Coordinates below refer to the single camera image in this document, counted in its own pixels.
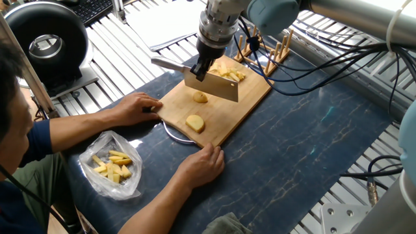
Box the steel cleaver knife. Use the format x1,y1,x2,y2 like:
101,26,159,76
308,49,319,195
151,57,239,103

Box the metal mounting plate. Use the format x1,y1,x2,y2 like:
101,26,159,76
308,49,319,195
318,201,378,234

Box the plastic bag of potato sticks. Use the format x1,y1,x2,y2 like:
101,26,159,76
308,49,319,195
78,130,142,200

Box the black keyboard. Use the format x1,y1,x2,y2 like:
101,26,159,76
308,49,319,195
62,0,116,28

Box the black cable with plug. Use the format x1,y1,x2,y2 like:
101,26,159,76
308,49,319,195
339,159,404,196

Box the dark blue marble mat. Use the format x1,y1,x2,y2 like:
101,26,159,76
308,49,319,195
62,55,405,234

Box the person's right forearm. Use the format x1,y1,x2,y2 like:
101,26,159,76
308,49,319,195
122,182,189,234

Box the wooden knife rack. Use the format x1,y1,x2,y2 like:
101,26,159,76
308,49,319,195
234,26,293,77

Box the black round ring lamp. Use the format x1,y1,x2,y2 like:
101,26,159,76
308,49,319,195
0,2,98,98

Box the wooden pole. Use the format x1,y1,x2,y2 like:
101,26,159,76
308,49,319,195
0,13,60,125

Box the white sheet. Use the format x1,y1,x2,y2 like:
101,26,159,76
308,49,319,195
125,0,203,53

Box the person's left forearm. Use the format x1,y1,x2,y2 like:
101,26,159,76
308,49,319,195
26,108,119,160

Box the bamboo cutting board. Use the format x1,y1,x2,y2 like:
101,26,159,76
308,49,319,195
158,55,274,149

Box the person's left hand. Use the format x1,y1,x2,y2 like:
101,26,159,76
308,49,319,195
107,92,163,127

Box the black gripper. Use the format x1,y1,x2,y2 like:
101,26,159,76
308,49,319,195
190,25,233,80

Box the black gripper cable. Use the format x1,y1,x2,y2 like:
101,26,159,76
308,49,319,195
237,16,416,98

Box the olive trousers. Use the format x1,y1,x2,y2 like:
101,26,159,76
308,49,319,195
0,153,88,234

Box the grey-green cloth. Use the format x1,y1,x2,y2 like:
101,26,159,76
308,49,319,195
200,211,253,234

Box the person's right hand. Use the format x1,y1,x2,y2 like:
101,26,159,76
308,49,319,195
174,144,226,190

